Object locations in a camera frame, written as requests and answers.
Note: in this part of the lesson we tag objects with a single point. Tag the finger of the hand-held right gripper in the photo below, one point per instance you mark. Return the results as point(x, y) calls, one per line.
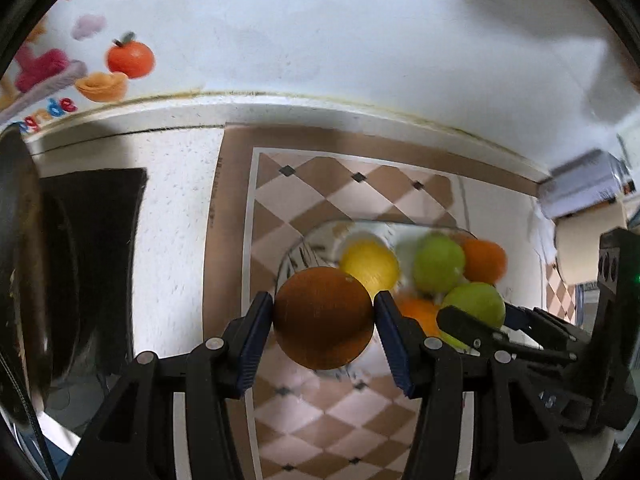
point(465, 325)
point(517, 316)

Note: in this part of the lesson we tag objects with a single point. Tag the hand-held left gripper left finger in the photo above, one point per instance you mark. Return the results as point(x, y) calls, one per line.
point(255, 340)

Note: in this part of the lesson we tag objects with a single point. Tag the orange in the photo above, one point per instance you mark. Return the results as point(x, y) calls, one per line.
point(485, 260)
point(420, 312)

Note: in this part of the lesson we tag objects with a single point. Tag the floral oval plate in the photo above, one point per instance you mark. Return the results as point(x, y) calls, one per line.
point(310, 250)

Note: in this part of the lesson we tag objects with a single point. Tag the black gas stove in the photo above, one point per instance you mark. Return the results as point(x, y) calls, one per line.
point(100, 220)

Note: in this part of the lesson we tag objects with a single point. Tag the colourful wall sticker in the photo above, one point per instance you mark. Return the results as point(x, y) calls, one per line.
point(127, 57)

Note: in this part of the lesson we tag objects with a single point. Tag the white tissue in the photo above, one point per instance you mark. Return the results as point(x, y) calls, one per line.
point(542, 240)

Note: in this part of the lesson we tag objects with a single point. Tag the green apple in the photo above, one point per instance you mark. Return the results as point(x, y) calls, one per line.
point(439, 262)
point(480, 302)

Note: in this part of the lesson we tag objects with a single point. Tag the checkered tablecloth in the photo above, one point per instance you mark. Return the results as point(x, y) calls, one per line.
point(300, 195)

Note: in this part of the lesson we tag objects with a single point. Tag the paper towel roll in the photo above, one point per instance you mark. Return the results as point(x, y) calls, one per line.
point(580, 250)

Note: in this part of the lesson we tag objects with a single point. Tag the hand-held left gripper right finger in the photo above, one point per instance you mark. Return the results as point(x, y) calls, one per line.
point(395, 347)

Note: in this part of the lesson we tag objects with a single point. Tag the yellow lemon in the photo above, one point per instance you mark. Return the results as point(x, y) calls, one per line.
point(370, 265)

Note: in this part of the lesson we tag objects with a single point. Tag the black frying pan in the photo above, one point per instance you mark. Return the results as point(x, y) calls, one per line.
point(20, 260)

